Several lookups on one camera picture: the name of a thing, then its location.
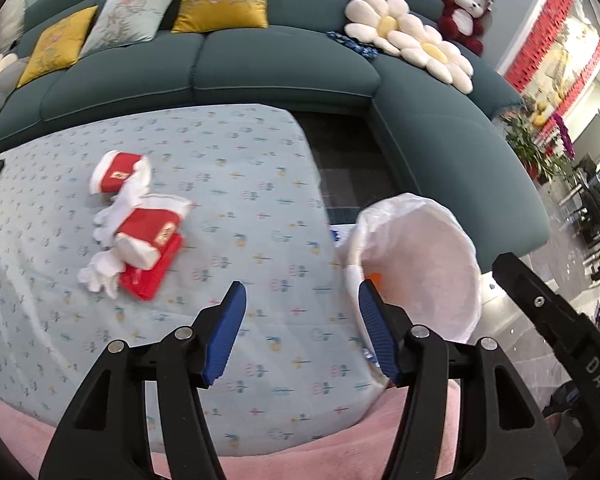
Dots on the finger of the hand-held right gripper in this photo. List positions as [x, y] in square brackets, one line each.
[530, 300]

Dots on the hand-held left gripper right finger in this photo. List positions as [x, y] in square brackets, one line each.
[377, 330]

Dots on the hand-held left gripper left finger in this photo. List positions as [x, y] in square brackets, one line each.
[225, 335]

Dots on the trash bin with white liner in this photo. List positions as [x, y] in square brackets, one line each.
[430, 260]

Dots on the red flat box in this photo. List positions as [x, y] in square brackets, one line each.
[150, 275]

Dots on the white glove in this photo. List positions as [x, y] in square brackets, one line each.
[125, 205]
[100, 272]

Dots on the pink fleece blanket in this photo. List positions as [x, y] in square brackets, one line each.
[305, 455]

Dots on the green potted plant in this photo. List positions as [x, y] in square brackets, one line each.
[522, 145]

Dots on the purple orchid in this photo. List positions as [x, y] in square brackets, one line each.
[565, 135]

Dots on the floral light blue tablecloth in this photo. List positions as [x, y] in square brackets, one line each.
[230, 160]

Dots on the teal sectional sofa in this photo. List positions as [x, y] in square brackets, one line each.
[280, 70]

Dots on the red teddy bear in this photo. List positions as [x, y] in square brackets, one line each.
[455, 25]

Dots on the pale floral pillow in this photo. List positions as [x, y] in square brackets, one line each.
[125, 20]

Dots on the grey plush toy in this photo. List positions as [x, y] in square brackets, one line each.
[0, 92]

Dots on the small yellow embroidered pillow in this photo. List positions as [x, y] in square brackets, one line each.
[55, 45]

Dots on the red wall decoration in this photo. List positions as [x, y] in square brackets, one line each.
[587, 70]
[535, 25]

